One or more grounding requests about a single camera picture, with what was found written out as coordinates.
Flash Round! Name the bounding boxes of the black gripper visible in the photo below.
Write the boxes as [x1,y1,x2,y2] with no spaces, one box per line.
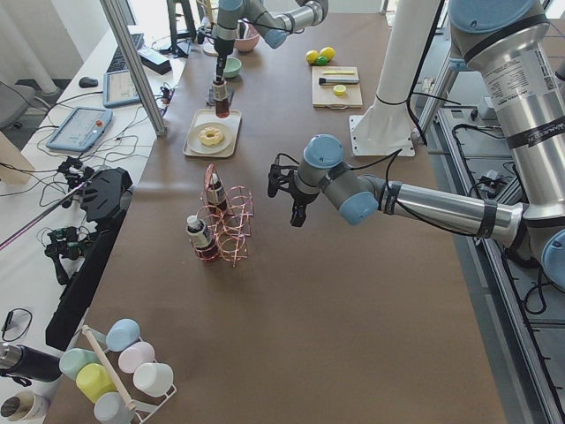
[267,163,316,227]
[215,55,227,82]

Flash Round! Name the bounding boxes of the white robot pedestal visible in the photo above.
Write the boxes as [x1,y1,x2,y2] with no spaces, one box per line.
[350,0,444,156]

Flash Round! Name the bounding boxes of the cream serving tray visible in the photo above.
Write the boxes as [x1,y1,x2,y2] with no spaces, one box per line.
[183,109,241,158]

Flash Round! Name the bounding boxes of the yellow lemon far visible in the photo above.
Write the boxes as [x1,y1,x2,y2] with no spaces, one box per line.
[320,46,336,61]

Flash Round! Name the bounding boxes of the glazed donut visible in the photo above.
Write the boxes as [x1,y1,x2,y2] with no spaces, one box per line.
[198,126,224,147]

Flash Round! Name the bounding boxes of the tea bottle middle rack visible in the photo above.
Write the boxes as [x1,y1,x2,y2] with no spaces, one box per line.
[207,173,228,213]

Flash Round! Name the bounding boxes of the steel muddler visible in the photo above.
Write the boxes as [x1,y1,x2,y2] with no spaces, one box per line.
[318,77,359,86]

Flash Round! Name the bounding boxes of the white plate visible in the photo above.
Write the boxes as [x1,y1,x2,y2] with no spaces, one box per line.
[188,123,234,154]

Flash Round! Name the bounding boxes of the tea bottle picked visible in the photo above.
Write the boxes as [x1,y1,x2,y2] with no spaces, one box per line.
[213,79,230,118]

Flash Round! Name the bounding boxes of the copper wire bottle rack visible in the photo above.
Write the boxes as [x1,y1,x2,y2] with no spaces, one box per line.
[197,163,254,268]

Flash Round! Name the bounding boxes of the teach pendant tablet near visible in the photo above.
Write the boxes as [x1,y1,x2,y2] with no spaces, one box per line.
[46,107,113,153]

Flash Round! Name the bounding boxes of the wooden cutting board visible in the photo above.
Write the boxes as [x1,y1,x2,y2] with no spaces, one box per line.
[311,65,363,109]

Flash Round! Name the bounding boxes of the pink bowl of ice cubes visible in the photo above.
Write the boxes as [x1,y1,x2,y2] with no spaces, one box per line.
[234,20,260,52]

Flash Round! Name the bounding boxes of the tea bottle end rack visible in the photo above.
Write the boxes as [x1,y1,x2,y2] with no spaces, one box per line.
[186,215,219,262]

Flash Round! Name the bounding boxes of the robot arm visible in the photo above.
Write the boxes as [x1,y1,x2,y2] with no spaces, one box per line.
[267,1,564,284]
[213,0,328,83]

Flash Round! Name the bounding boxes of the yellow lemon near bowl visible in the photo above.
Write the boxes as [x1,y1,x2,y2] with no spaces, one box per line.
[305,49,320,64]

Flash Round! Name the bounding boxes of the cup rack with pastel cups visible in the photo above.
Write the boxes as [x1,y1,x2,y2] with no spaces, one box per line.
[58,318,177,423]

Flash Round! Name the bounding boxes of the teach pendant tablet far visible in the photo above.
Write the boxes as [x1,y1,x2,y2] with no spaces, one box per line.
[102,70,140,109]

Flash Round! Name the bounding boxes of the half lemon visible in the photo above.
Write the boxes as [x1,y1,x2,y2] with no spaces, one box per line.
[333,84,347,96]

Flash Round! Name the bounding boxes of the teach pendant tablet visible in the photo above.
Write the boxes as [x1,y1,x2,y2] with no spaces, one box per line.
[46,107,113,153]
[102,70,140,109]

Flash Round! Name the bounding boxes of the black thermos bottle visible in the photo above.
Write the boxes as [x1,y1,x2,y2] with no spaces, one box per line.
[1,342,62,387]

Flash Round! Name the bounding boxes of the green lime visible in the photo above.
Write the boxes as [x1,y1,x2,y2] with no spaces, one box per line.
[315,56,329,66]

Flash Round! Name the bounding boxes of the green bowl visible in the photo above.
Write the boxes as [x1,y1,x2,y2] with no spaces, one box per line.
[223,57,243,79]

